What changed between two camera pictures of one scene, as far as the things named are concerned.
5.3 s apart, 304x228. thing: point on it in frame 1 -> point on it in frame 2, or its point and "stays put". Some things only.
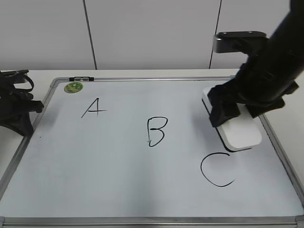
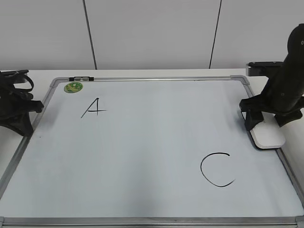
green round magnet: (73, 87) stays put
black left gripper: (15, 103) stays put
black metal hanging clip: (81, 79) stays put
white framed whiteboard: (143, 152) stays put
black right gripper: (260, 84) -> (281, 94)
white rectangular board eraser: (241, 132) -> (268, 134)
